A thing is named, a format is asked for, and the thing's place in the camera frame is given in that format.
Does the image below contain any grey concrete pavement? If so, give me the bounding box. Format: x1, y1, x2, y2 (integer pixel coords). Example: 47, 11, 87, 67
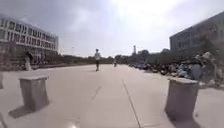
0, 63, 224, 128

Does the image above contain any grey multi-storey building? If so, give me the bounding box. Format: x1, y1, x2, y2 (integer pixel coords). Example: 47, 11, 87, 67
169, 11, 224, 58

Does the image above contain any white multi-storey building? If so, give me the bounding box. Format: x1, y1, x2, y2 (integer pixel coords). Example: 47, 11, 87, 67
0, 13, 60, 64

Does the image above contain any grey stone bollard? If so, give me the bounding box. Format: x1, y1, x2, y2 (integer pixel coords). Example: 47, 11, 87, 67
18, 75, 51, 112
164, 77, 200, 122

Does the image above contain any row of trees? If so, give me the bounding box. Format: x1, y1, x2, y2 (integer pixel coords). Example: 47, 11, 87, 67
59, 49, 174, 66

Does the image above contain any row of parked scooters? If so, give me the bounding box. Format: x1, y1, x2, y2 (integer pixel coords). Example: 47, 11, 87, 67
128, 51, 224, 88

